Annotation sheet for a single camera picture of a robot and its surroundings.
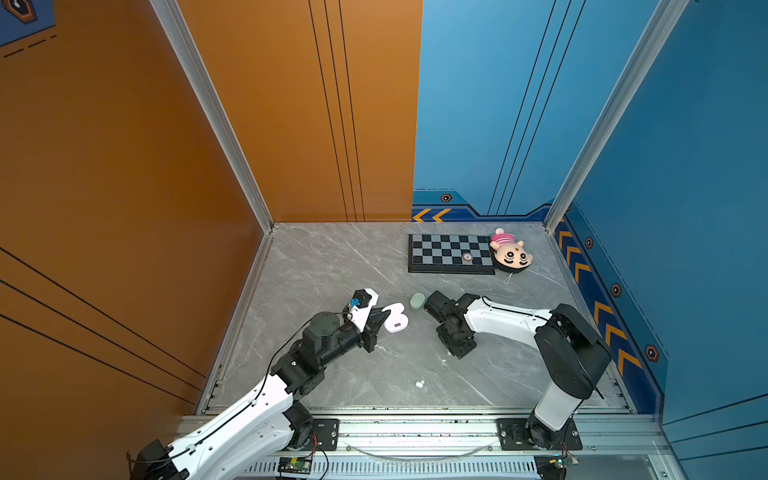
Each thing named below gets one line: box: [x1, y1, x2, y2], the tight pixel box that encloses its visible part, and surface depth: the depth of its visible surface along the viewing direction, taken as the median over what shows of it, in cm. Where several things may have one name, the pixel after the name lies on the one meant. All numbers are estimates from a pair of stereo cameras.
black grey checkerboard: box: [408, 234, 496, 275], surface depth 108 cm
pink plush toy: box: [489, 227, 534, 273], surface depth 103 cm
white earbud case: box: [381, 302, 409, 333], surface depth 73 cm
